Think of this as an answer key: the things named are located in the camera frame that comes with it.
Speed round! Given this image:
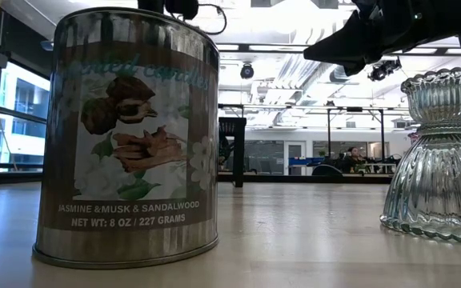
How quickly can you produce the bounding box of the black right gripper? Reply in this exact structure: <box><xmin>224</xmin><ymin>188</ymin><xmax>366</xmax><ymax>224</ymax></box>
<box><xmin>303</xmin><ymin>0</ymin><xmax>431</xmax><ymax>76</ymax></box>

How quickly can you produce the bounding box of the candle tin jasmine sandalwood label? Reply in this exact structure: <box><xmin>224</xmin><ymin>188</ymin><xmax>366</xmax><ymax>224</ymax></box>
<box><xmin>32</xmin><ymin>6</ymin><xmax>220</xmax><ymax>270</ymax></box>

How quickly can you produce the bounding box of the black ceiling spotlight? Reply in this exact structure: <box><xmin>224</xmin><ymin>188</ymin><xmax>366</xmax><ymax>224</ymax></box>
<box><xmin>367</xmin><ymin>57</ymin><xmax>403</xmax><ymax>83</ymax></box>

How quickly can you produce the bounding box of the person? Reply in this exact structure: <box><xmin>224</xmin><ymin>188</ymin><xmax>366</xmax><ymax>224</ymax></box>
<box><xmin>342</xmin><ymin>146</ymin><xmax>366</xmax><ymax>174</ymax></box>

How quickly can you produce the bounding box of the black rounded chair back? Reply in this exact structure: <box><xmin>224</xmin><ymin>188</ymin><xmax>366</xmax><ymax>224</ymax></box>
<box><xmin>311</xmin><ymin>163</ymin><xmax>344</xmax><ymax>178</ymax></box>

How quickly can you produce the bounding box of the green ribbed glass candlestick holder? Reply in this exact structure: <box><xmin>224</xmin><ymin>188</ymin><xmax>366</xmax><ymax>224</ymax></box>
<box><xmin>379</xmin><ymin>66</ymin><xmax>461</xmax><ymax>245</ymax></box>

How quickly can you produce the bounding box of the large dark-framed window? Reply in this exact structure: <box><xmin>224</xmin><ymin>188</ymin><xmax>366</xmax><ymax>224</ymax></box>
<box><xmin>0</xmin><ymin>59</ymin><xmax>51</xmax><ymax>173</ymax></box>

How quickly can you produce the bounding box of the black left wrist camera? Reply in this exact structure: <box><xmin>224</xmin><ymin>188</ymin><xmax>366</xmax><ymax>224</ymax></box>
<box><xmin>164</xmin><ymin>0</ymin><xmax>200</xmax><ymax>21</ymax></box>

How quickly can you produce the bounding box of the black left wrist camera cable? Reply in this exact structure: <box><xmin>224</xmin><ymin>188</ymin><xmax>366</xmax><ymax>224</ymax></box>
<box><xmin>196</xmin><ymin>2</ymin><xmax>229</xmax><ymax>36</ymax></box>

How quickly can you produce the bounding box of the black background rig frame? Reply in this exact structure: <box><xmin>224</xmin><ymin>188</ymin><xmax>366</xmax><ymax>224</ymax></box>
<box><xmin>326</xmin><ymin>106</ymin><xmax>386</xmax><ymax>147</ymax></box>

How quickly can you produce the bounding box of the black ceiling light rail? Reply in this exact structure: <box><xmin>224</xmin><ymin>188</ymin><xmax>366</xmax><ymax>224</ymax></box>
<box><xmin>214</xmin><ymin>42</ymin><xmax>461</xmax><ymax>57</ymax></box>

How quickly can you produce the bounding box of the black dome ceiling camera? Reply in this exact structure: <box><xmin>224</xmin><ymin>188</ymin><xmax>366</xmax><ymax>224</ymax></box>
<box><xmin>239</xmin><ymin>62</ymin><xmax>255</xmax><ymax>80</ymax></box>

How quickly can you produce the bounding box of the black aluminium table frame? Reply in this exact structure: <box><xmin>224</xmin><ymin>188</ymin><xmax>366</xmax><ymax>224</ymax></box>
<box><xmin>0</xmin><ymin>159</ymin><xmax>395</xmax><ymax>189</ymax></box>

